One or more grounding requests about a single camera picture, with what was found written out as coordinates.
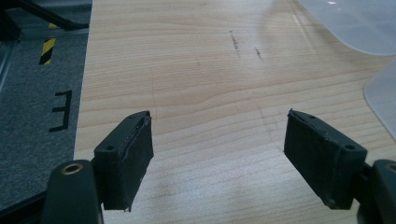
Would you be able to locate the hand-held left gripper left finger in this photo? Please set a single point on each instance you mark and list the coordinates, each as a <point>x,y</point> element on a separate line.
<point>124,161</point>

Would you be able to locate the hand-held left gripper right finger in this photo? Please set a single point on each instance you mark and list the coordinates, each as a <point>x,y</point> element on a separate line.
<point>320,155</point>

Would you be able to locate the black tape floor marking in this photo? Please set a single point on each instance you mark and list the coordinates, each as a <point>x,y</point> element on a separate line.
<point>62,110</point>

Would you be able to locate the translucent plastic sheet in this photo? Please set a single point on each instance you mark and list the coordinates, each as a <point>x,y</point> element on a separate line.
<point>358,21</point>
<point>384,99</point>

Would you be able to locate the yellow black hazard tape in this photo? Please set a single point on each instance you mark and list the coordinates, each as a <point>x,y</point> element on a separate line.
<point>48,46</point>

